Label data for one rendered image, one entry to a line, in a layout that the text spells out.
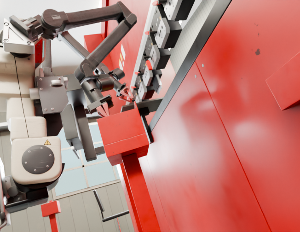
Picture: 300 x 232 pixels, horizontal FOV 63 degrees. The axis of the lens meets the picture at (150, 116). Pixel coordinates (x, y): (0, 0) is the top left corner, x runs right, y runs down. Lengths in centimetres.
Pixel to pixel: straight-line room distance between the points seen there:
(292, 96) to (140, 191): 62
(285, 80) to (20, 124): 83
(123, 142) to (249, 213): 46
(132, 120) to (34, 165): 37
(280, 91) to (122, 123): 57
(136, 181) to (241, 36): 61
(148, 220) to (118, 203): 388
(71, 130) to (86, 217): 247
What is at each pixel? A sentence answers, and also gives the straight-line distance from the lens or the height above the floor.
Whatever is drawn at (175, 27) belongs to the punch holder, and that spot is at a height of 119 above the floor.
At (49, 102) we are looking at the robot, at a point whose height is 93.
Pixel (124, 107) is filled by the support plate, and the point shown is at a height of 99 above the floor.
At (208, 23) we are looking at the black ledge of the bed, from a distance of 73.
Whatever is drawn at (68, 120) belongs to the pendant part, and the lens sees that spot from 250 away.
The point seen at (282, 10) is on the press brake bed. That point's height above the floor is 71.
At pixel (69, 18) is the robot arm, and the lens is 113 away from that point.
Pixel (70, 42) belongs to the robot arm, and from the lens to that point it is 162.
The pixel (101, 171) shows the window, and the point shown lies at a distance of 482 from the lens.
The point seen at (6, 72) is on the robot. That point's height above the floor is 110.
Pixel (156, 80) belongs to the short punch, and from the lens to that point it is 155.
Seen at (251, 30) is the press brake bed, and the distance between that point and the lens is 60.
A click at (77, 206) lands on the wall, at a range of 466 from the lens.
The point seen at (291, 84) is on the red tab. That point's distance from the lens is 51.
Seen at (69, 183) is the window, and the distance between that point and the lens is 468.
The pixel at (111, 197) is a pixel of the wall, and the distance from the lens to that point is 479.
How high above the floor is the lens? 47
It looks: 18 degrees up
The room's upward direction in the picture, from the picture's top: 19 degrees counter-clockwise
